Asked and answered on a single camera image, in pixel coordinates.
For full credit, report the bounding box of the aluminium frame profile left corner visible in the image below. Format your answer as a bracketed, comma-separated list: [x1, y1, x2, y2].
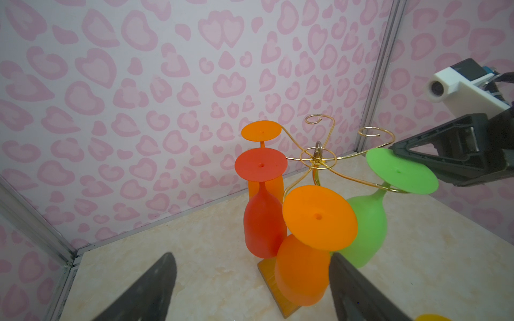
[1, 179, 78, 320]

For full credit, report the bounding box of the orange wine glass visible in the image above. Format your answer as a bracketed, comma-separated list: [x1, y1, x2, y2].
[274, 185, 357, 306]
[241, 120, 285, 203]

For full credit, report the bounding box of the aluminium frame profile right corner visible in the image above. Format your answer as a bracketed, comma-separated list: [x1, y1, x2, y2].
[354, 0, 408, 153]

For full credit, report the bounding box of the wooden rack base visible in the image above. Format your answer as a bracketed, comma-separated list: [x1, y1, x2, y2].
[257, 258, 300, 319]

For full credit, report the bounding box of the red wine glass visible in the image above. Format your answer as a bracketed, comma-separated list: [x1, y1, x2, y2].
[234, 147, 287, 259]

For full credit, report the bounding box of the orange front wine glass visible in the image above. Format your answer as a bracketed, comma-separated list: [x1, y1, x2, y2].
[274, 185, 357, 306]

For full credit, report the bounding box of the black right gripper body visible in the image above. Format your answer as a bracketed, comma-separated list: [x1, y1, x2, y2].
[487, 107, 513, 179]

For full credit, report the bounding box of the green wine glass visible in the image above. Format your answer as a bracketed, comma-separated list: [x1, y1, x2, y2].
[338, 148, 439, 268]

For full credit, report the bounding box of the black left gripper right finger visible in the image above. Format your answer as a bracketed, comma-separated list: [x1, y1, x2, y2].
[329, 253, 411, 321]

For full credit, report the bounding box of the aluminium frame profile corner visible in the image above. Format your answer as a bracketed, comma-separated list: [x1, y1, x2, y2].
[354, 0, 408, 153]
[1, 179, 78, 320]

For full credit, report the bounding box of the orange back wine glass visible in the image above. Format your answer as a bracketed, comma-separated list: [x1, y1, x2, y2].
[241, 120, 285, 203]

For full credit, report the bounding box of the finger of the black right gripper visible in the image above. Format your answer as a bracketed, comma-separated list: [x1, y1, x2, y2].
[391, 113, 491, 186]

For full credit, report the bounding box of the gold wire wine glass rack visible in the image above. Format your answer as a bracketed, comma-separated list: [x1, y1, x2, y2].
[281, 114, 408, 201]

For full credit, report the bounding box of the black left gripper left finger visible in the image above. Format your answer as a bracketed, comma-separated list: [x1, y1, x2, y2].
[95, 252, 177, 320]

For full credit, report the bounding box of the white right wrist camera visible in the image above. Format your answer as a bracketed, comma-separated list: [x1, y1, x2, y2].
[424, 58, 513, 118]

